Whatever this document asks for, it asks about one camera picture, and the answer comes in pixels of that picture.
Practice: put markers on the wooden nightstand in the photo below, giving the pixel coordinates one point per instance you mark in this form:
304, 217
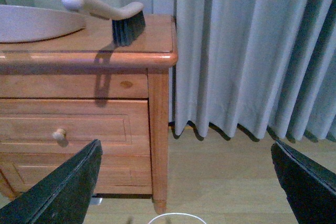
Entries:
84, 84

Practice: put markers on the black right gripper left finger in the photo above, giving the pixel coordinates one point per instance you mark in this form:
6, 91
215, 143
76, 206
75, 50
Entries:
61, 197

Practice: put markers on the beige hand brush black bristles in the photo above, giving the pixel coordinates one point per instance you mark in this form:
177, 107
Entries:
128, 22

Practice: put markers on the white trash bin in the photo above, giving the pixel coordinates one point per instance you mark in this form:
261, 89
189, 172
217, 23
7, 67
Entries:
177, 217

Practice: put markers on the beige plastic dustpan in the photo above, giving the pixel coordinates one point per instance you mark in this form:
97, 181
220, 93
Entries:
29, 24

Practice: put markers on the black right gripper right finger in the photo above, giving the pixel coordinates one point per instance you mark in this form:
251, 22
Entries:
309, 187

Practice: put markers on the wooden drawer knob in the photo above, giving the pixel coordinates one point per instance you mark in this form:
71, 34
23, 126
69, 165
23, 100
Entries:
60, 136

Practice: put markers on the light grey curtain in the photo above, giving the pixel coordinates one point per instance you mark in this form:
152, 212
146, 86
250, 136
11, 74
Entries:
265, 65

